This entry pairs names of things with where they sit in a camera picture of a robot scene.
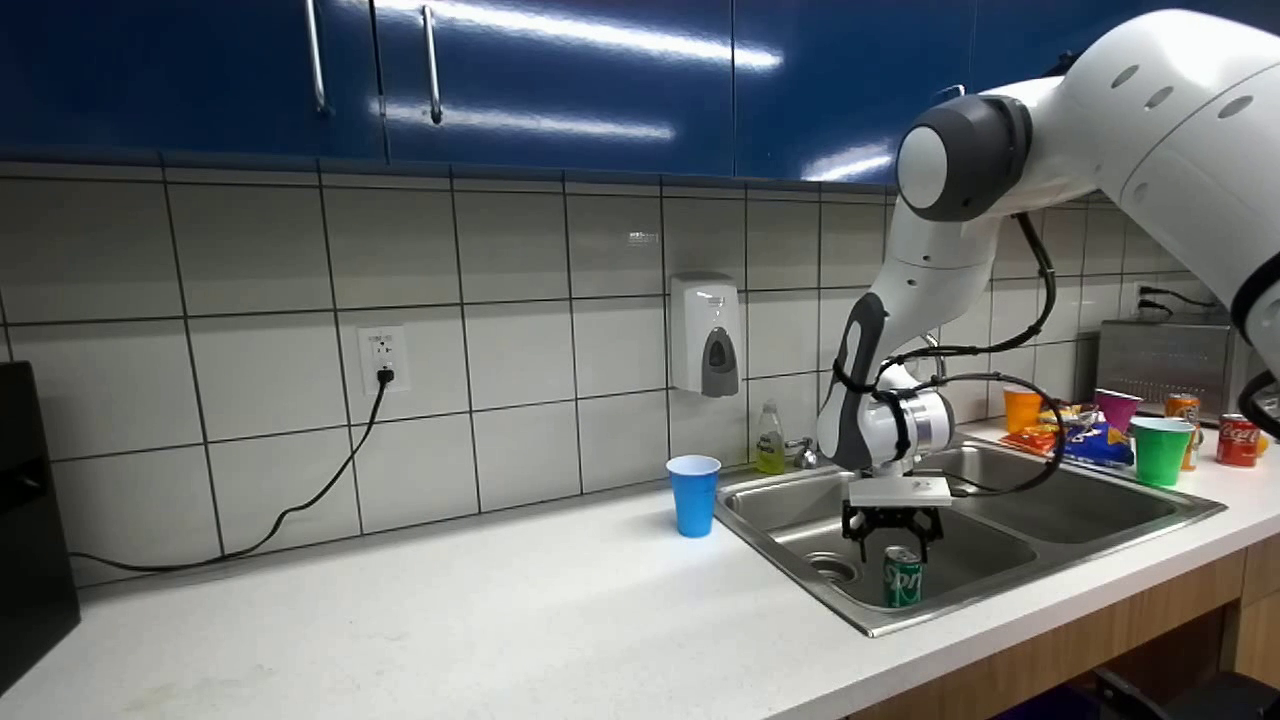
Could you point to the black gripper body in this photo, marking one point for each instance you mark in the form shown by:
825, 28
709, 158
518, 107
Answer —
898, 523

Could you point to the green soda can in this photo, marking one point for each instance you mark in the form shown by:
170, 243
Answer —
905, 582

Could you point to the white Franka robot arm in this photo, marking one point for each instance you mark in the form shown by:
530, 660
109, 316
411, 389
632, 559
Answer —
1173, 133

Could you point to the stainless steel double sink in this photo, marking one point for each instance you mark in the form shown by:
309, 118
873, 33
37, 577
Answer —
1012, 524

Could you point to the yellow-green dish soap bottle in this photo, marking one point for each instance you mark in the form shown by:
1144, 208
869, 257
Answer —
769, 459

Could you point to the red snack bag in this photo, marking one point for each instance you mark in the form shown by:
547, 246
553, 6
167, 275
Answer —
1034, 439

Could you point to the orange snack bag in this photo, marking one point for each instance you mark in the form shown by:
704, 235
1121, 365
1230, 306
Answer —
1022, 409

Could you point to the blue plastic cup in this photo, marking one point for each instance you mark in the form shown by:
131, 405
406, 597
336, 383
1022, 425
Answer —
693, 502

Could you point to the wooden base cabinet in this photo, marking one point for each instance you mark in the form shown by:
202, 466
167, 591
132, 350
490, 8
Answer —
1066, 653

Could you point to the yellow snack bag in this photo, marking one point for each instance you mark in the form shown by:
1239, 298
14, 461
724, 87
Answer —
1072, 416

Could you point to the blue snack bag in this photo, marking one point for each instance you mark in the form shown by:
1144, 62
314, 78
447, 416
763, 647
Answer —
1100, 449

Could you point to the purple plastic cup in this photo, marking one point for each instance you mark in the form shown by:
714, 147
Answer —
1119, 409

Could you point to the green plastic cup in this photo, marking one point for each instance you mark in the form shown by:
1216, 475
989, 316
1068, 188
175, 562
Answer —
1160, 453

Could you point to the orange patterned cup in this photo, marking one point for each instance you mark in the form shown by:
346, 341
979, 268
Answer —
1183, 405

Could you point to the stainless steel countertop appliance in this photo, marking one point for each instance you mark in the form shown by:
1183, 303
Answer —
1173, 362

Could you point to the red mug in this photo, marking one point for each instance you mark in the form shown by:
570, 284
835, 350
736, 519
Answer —
1243, 440

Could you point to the black coffee maker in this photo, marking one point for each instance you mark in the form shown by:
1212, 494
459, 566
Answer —
35, 534

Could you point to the blue upper cabinets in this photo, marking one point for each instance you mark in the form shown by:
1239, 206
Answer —
160, 83

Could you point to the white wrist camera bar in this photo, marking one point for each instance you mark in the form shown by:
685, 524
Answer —
902, 494

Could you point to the white wall soap dispenser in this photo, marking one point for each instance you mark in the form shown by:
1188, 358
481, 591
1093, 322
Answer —
703, 322

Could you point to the white wall outlet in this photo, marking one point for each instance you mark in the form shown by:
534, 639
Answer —
382, 345

